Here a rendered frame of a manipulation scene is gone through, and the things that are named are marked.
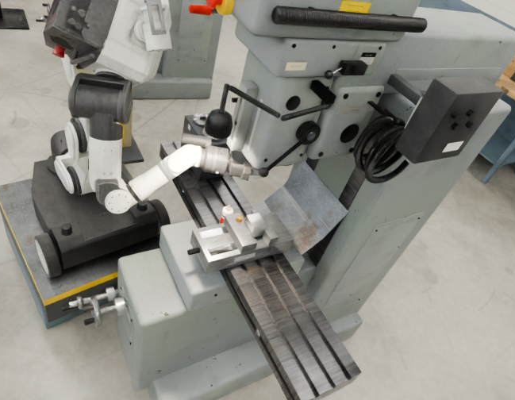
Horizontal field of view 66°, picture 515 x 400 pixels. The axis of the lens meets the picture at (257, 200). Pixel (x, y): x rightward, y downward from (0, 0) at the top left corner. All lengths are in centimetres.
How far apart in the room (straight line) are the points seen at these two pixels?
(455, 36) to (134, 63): 94
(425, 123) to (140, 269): 113
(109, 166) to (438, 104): 89
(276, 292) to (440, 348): 167
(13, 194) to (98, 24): 142
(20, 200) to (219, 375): 135
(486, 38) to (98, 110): 120
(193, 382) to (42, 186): 118
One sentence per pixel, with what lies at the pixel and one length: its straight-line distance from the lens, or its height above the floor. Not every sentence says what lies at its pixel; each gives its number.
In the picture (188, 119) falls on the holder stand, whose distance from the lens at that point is 173.
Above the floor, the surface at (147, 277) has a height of 72.
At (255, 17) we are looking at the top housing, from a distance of 89.
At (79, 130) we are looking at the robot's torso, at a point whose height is 106.
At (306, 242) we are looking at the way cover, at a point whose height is 91.
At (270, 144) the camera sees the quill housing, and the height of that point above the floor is 141.
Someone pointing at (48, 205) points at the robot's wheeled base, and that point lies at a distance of 209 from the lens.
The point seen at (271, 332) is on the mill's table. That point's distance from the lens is 132.
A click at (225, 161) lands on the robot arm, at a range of 127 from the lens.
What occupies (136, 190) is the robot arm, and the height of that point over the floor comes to 117.
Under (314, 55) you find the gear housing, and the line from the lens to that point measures 102.
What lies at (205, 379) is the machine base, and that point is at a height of 20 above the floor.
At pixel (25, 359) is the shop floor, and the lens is 231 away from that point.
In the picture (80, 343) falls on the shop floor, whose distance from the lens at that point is 230.
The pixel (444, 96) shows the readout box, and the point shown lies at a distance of 106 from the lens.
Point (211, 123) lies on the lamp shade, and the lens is 104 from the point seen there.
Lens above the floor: 204
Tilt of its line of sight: 41 degrees down
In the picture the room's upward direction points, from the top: 18 degrees clockwise
